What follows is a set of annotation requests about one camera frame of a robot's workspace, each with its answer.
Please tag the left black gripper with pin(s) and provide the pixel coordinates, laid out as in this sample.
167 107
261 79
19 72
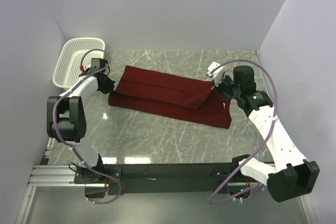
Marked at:
109 86

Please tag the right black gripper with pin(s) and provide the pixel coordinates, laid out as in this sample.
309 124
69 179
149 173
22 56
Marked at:
218 89

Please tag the dark red t shirt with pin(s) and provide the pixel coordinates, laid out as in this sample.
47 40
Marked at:
171 96

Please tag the white perforated plastic basket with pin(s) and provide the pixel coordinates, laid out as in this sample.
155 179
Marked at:
75 53

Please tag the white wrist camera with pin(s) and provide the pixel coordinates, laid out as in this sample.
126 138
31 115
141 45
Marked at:
84 68
215 72

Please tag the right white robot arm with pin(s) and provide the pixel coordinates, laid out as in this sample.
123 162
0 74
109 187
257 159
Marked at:
292 175

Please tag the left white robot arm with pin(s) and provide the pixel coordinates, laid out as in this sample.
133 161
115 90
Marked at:
66 120

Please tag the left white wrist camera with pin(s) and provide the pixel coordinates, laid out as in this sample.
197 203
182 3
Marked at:
84 68

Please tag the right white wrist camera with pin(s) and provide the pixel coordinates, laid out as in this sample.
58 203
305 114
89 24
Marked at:
215 72

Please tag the aluminium frame rail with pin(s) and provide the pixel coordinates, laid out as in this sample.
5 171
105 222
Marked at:
51 198

